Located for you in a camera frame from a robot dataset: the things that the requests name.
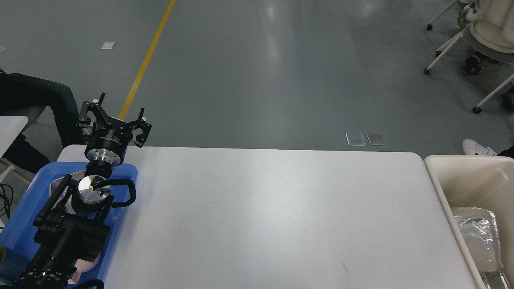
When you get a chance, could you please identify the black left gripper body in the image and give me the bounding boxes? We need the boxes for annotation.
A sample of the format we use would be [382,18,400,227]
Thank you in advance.
[84,128,133,166]

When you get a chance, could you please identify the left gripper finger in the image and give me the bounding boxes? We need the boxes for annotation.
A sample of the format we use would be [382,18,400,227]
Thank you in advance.
[77,93,114,130]
[120,108,152,148]

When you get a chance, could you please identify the stainless steel tray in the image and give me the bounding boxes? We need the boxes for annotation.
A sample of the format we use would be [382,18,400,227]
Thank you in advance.
[49,171,87,213]

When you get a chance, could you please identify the pink ribbed mug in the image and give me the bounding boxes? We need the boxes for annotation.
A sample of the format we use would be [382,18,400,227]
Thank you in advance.
[68,255,100,284]

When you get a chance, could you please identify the aluminium foil tray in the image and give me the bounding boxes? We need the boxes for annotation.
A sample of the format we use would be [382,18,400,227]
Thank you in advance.
[451,207,504,273]

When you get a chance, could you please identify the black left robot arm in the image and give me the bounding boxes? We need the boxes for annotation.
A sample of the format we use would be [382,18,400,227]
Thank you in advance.
[12,93,152,289]

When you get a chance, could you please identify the person in beige sweater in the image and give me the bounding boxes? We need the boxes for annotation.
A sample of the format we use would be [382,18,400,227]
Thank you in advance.
[0,71,85,174]

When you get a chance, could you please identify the blue plastic bin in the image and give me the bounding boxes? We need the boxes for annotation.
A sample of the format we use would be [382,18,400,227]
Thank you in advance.
[1,162,138,289]

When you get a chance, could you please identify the floor socket plate left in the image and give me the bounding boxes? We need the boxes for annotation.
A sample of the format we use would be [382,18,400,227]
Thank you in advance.
[345,132,366,147]

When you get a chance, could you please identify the floor socket plate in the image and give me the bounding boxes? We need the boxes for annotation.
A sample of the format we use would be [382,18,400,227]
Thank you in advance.
[345,132,366,147]
[366,132,387,146]

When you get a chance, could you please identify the floor socket plate right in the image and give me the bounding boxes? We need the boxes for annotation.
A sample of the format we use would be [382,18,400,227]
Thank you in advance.
[366,132,387,146]

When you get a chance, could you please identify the person in black trousers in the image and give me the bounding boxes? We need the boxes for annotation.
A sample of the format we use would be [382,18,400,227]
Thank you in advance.
[462,139,514,159]

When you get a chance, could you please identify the beige plastic bin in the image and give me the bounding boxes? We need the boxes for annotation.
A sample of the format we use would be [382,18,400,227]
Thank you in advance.
[424,155,514,289]

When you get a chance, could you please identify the foil tray in beige bin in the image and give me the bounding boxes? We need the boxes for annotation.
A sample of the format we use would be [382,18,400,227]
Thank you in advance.
[479,270,512,289]

